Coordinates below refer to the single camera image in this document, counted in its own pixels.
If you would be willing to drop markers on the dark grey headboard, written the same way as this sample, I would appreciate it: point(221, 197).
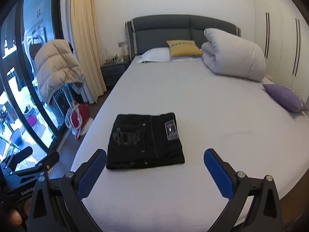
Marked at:
point(148, 32)

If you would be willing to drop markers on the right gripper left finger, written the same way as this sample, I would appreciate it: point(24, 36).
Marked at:
point(79, 184)

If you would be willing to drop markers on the purple cushion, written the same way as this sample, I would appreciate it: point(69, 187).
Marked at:
point(287, 98)

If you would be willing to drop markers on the yellow cushion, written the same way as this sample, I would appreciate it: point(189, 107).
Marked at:
point(182, 48)

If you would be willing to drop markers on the red and white bag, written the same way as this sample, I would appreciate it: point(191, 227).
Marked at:
point(78, 119)

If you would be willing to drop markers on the grey nightstand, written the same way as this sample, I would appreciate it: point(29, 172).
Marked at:
point(112, 72)

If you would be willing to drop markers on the white folded duvet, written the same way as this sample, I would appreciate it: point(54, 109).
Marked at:
point(230, 55)

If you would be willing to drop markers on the beige puffer jacket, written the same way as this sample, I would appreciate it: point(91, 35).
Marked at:
point(56, 67)

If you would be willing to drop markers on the white wardrobe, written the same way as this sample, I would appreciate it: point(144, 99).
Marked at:
point(282, 33)

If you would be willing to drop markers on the person's left hand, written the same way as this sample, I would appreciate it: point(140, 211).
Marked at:
point(15, 217)

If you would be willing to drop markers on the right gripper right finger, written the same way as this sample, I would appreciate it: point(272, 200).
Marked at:
point(230, 183)

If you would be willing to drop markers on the white pillow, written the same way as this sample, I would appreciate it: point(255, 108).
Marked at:
point(163, 55)

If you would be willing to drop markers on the cream curtain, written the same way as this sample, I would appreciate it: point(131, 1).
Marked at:
point(84, 29)

